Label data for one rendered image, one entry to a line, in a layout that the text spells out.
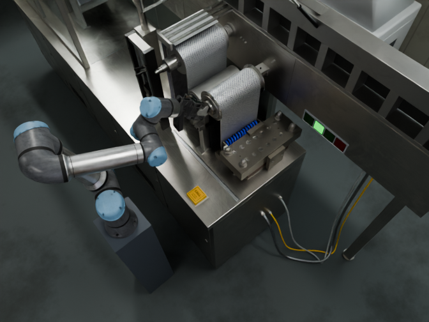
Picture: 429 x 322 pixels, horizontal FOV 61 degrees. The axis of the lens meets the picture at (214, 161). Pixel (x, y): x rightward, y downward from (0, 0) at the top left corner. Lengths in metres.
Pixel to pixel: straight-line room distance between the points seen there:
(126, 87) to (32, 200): 1.31
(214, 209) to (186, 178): 0.22
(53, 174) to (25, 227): 1.78
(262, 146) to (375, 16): 1.30
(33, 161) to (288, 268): 1.84
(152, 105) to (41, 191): 1.92
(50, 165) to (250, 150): 0.91
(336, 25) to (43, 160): 1.08
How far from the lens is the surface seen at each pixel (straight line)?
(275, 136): 1.81
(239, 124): 1.77
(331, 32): 1.40
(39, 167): 1.29
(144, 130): 1.39
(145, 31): 2.15
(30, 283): 2.87
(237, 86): 1.62
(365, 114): 1.47
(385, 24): 2.83
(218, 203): 1.75
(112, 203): 1.57
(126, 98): 2.19
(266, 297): 2.55
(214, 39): 1.71
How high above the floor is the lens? 2.49
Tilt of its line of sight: 59 degrees down
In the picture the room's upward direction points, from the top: 3 degrees counter-clockwise
